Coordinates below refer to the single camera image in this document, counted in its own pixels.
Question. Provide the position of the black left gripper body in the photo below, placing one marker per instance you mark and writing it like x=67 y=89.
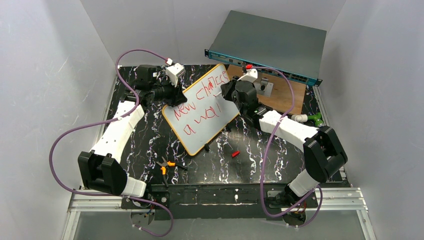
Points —
x=178 y=96

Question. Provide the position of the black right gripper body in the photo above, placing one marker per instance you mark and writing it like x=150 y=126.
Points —
x=227 y=90

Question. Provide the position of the yellow-framed whiteboard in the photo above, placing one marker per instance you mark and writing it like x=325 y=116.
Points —
x=203 y=116

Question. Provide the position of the red marker cap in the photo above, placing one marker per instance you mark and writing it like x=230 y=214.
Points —
x=234 y=154

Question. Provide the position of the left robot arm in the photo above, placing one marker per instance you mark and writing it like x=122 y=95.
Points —
x=100 y=167

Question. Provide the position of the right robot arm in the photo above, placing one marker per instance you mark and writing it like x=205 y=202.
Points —
x=323 y=152

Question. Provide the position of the wooden board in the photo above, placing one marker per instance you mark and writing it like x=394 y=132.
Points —
x=286 y=95

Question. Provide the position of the green and white tool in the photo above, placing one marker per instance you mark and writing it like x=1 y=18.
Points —
x=303 y=118

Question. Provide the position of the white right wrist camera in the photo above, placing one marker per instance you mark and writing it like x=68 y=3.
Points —
x=251 y=75

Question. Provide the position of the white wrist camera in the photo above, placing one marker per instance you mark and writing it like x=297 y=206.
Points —
x=251 y=75
x=175 y=72

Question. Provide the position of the grey metal bracket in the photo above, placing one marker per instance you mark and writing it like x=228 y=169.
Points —
x=264 y=87

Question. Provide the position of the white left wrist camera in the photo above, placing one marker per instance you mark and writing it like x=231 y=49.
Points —
x=175 y=72

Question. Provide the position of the grey network switch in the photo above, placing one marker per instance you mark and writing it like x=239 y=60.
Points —
x=294 y=50

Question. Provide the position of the orange-handled pliers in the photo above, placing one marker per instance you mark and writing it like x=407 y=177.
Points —
x=164 y=165

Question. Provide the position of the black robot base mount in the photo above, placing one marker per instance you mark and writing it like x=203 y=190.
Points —
x=218 y=201

